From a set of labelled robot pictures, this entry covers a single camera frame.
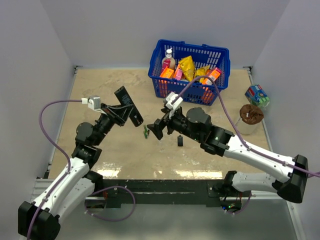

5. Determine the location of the orange pink box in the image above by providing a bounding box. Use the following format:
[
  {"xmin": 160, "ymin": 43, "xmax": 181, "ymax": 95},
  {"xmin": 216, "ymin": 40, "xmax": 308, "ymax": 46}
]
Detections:
[{"xmin": 159, "ymin": 67, "xmax": 175, "ymax": 79}]

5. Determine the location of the purple cable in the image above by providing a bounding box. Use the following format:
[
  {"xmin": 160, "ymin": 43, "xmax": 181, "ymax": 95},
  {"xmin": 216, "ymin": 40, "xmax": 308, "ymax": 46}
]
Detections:
[
  {"xmin": 174, "ymin": 75, "xmax": 320, "ymax": 179},
  {"xmin": 26, "ymin": 99, "xmax": 87, "ymax": 240}
]

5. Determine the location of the yellow snack bag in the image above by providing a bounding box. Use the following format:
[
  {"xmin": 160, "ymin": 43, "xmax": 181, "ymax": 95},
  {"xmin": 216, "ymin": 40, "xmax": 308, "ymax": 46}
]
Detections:
[{"xmin": 179, "ymin": 55, "xmax": 195, "ymax": 82}]

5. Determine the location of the white pump bottle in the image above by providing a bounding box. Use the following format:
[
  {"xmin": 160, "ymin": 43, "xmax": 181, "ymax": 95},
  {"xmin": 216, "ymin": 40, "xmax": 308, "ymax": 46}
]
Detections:
[{"xmin": 162, "ymin": 47, "xmax": 176, "ymax": 70}]

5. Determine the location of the green battery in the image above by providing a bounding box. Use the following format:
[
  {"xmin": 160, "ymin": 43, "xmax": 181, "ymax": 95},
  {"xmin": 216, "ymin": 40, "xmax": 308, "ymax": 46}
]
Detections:
[{"xmin": 143, "ymin": 125, "xmax": 150, "ymax": 139}]

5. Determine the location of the blue plastic basket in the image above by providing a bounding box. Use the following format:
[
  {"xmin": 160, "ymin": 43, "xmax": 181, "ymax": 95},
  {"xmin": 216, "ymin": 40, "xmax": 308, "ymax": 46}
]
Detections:
[{"xmin": 148, "ymin": 39, "xmax": 231, "ymax": 106}]

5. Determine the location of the black base frame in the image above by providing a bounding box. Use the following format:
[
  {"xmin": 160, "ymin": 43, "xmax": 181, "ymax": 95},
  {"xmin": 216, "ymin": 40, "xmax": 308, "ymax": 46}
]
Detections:
[{"xmin": 85, "ymin": 179, "xmax": 250, "ymax": 209}]

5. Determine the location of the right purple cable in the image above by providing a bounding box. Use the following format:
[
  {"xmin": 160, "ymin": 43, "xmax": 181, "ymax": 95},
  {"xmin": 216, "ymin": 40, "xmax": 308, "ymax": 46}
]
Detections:
[{"xmin": 174, "ymin": 75, "xmax": 320, "ymax": 179}]

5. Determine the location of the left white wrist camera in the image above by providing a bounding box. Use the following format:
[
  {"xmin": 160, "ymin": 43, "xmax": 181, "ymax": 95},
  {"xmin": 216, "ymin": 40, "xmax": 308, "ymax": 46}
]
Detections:
[{"xmin": 81, "ymin": 95, "xmax": 102, "ymax": 113}]

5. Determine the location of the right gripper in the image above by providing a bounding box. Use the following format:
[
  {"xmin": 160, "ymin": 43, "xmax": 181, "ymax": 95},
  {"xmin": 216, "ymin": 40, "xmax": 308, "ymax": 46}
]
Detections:
[{"xmin": 147, "ymin": 106, "xmax": 202, "ymax": 142}]

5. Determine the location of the black battery cover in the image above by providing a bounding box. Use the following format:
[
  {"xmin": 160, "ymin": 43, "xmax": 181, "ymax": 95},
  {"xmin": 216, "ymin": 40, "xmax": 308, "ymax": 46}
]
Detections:
[{"xmin": 177, "ymin": 135, "xmax": 184, "ymax": 147}]

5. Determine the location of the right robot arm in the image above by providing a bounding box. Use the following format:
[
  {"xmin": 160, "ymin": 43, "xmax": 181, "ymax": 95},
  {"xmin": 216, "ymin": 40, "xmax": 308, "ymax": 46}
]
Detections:
[{"xmin": 147, "ymin": 107, "xmax": 308, "ymax": 204}]

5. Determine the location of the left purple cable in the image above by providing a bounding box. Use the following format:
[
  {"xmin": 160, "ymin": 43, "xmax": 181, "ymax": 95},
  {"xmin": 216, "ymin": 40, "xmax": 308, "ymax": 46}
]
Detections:
[{"xmin": 26, "ymin": 99, "xmax": 87, "ymax": 240}]

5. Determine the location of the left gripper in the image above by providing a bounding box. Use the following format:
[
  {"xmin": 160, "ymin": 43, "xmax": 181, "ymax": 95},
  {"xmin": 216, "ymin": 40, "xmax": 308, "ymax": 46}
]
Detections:
[{"xmin": 92, "ymin": 103, "xmax": 134, "ymax": 146}]

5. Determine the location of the blue green sponge pack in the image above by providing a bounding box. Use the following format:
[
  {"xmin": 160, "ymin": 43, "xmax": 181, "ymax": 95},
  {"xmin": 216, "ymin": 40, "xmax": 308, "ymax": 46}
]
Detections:
[{"xmin": 244, "ymin": 84, "xmax": 270, "ymax": 108}]

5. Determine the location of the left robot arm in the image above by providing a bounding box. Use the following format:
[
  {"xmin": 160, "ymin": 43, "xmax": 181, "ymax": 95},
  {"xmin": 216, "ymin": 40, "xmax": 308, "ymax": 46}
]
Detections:
[{"xmin": 18, "ymin": 98, "xmax": 134, "ymax": 240}]

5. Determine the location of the yellow green bag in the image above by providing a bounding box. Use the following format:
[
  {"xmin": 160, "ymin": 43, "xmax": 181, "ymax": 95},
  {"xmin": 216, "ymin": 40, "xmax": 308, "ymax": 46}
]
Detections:
[{"xmin": 194, "ymin": 65, "xmax": 210, "ymax": 83}]

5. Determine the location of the brown lidded white cup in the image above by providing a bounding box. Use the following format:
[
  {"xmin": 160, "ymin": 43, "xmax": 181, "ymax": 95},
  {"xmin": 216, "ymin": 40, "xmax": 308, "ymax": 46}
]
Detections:
[{"xmin": 235, "ymin": 104, "xmax": 264, "ymax": 135}]

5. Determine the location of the orange carton box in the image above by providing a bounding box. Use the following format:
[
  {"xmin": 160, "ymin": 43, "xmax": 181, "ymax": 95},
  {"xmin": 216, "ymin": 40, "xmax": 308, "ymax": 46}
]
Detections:
[{"xmin": 201, "ymin": 67, "xmax": 222, "ymax": 85}]

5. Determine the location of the black remote control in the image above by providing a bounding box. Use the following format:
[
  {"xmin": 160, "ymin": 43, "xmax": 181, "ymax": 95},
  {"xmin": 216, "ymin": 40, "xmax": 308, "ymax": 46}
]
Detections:
[{"xmin": 113, "ymin": 85, "xmax": 145, "ymax": 127}]

